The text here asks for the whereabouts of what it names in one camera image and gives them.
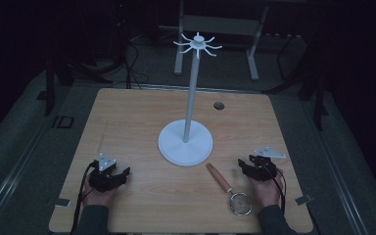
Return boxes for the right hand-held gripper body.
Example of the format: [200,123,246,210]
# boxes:
[248,146,287,182]

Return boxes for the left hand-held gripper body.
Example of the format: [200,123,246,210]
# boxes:
[88,152,122,193]

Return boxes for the person's left hand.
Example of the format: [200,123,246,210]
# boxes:
[81,182,120,209]

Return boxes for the person's right hand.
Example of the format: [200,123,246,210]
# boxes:
[250,167,285,210]

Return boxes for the grey tape piece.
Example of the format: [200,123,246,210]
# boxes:
[295,194,313,207]

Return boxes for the white hook rack stand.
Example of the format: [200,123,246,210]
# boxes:
[157,31,223,167]

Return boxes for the black metal stand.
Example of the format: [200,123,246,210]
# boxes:
[293,38,329,132]
[36,55,76,118]

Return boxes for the wooden handle mesh strainer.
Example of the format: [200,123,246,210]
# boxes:
[205,162,254,216]

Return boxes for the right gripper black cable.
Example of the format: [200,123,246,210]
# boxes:
[263,162,288,214]

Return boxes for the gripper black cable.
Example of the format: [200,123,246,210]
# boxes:
[70,160,98,234]
[263,162,288,214]

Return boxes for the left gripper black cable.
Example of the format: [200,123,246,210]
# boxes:
[70,160,98,234]

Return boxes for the black rectangular floor frame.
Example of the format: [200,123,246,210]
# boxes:
[51,115,75,129]

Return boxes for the black floor cables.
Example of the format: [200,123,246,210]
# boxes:
[87,32,165,90]

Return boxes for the grey metal frame table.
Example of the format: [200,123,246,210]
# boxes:
[173,0,272,81]

